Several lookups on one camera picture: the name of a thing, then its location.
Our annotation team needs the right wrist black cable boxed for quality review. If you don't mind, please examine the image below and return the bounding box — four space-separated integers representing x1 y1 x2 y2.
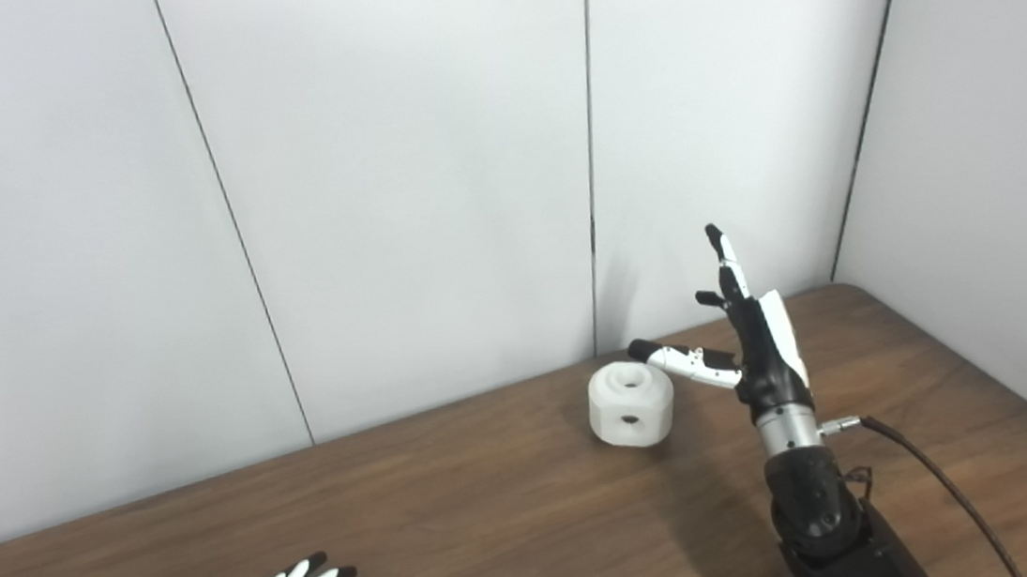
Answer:
858 402 1024 577

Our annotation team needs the thin right wrist wire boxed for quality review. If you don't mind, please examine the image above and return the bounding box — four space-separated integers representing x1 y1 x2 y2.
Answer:
837 464 876 508

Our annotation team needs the round white plastic piece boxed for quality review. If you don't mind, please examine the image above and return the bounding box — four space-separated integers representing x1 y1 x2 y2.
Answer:
584 357 680 453

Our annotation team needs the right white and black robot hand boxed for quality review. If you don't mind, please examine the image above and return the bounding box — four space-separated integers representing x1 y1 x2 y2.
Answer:
615 215 816 435

